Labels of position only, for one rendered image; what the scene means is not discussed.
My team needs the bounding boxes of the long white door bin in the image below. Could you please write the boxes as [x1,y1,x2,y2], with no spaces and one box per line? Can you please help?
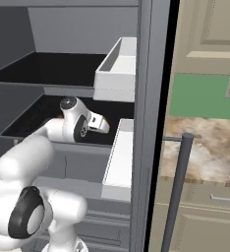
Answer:
[100,118,135,203]

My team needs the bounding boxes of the short white door bin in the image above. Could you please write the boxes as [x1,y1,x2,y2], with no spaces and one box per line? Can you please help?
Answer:
[92,36,138,103]

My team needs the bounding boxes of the grey fridge door handle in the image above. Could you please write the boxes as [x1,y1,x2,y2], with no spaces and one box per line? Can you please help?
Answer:
[160,132,196,252]

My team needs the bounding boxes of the silver drawer handle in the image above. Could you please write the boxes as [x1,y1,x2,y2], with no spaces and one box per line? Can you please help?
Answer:
[208,193,230,204]

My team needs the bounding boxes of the grey fridge door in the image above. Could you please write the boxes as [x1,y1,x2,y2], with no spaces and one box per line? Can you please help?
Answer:
[129,0,181,252]

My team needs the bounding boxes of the black fridge shelf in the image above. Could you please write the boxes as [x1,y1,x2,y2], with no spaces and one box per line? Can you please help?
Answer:
[0,51,107,89]
[0,94,136,148]

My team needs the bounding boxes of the grey fridge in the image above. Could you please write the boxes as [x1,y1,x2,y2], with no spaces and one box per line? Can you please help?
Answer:
[0,0,142,252]

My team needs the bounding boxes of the beige drawer front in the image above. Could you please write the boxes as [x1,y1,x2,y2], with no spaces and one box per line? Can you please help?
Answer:
[152,176,230,216]

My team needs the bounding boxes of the grey fridge drawer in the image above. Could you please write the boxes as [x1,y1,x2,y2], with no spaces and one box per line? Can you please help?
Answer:
[49,143,115,185]

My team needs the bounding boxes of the beige base cupboard door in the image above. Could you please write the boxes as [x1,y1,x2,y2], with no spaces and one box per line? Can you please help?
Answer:
[147,203,230,252]

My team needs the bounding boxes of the beige wall cupboard door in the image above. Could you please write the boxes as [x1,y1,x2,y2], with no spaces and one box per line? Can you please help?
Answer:
[172,0,230,76]

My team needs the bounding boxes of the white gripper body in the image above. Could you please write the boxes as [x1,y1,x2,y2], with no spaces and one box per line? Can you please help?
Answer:
[95,116,111,135]

